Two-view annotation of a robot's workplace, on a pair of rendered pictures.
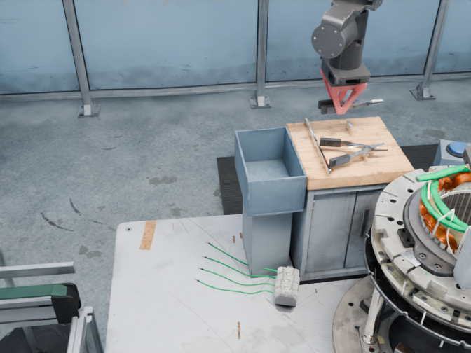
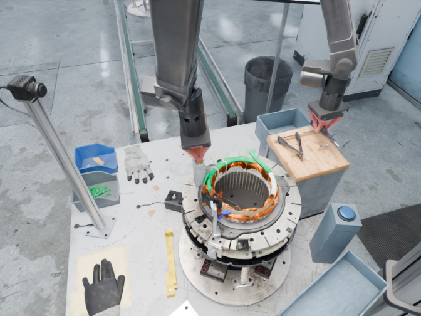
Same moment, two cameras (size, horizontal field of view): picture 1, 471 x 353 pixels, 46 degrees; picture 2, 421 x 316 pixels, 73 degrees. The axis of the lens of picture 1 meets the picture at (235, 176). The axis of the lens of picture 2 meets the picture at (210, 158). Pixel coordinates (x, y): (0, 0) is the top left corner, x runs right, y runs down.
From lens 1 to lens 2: 0.93 m
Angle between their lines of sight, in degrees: 57
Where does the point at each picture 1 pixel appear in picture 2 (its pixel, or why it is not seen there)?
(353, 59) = (322, 102)
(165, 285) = (241, 140)
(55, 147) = (383, 122)
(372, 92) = not seen: outside the picture
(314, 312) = not seen: hidden behind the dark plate
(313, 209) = (267, 153)
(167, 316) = (225, 144)
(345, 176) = (277, 148)
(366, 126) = (333, 157)
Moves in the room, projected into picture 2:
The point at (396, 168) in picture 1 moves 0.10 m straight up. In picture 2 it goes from (294, 170) to (302, 147)
